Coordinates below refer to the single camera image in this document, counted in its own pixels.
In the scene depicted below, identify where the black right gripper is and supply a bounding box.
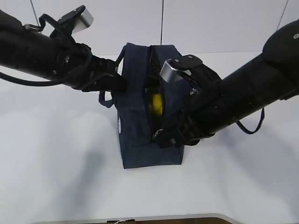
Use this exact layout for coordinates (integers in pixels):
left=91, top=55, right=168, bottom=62
left=156, top=64, right=221, bottom=148

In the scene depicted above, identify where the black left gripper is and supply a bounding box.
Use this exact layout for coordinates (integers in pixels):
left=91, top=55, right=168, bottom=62
left=50, top=42, right=128, bottom=92

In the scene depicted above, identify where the dark blue lunch bag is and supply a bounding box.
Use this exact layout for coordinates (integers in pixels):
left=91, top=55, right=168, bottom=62
left=99, top=43, right=191, bottom=169

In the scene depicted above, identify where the yellow lemon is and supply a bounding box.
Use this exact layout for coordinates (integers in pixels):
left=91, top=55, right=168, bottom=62
left=148, top=93, right=163, bottom=117

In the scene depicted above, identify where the silver zipper pull ring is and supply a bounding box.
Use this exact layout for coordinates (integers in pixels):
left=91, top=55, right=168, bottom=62
left=152, top=128, right=164, bottom=140

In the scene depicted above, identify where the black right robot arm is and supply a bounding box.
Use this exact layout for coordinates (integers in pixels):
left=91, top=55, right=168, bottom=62
left=153, top=21, right=299, bottom=148

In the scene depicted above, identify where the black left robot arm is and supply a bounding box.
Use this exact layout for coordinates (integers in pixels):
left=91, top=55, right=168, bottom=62
left=0, top=5, right=127, bottom=92

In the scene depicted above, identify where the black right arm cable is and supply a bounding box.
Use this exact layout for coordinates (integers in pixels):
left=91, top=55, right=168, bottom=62
left=235, top=107, right=266, bottom=135

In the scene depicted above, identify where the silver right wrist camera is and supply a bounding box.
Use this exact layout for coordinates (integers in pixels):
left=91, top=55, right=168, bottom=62
left=159, top=55, right=203, bottom=84

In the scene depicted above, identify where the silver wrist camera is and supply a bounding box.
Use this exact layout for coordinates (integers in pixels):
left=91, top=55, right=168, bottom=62
left=159, top=55, right=203, bottom=84
left=57, top=5, right=94, bottom=35

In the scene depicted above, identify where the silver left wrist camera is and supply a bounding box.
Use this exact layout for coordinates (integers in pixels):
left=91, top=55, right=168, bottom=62
left=57, top=5, right=94, bottom=35

